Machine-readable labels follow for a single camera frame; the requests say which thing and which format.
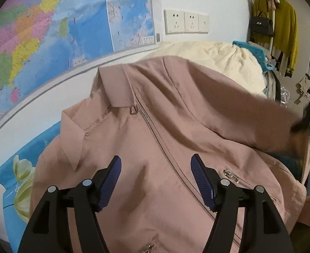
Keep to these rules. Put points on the white coat rack pole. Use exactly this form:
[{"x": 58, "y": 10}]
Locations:
[{"x": 272, "y": 18}]

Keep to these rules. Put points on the cream yellow blanket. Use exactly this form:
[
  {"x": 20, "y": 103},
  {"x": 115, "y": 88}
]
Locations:
[{"x": 237, "y": 63}]

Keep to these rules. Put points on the colourful wall map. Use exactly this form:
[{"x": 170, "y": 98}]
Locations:
[{"x": 42, "y": 39}]

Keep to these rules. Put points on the white wall socket panel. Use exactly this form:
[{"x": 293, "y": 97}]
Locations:
[{"x": 180, "y": 22}]

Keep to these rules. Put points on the blue floral bed sheet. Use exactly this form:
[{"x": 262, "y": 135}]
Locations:
[{"x": 16, "y": 176}]

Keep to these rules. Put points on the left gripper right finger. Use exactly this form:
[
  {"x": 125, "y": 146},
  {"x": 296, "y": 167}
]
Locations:
[{"x": 215, "y": 191}]

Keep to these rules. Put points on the pink brown jacket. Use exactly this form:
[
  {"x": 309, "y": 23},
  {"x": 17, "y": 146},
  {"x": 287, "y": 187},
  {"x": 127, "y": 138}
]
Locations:
[{"x": 155, "y": 115}]

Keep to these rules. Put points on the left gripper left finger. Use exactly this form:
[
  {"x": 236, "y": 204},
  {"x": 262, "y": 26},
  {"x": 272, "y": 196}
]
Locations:
[{"x": 98, "y": 190}]

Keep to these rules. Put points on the mustard yellow hanging sweater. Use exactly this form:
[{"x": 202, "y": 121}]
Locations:
[{"x": 285, "y": 37}]

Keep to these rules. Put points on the black handbag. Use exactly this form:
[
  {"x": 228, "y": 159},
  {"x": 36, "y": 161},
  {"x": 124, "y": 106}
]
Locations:
[{"x": 262, "y": 24}]

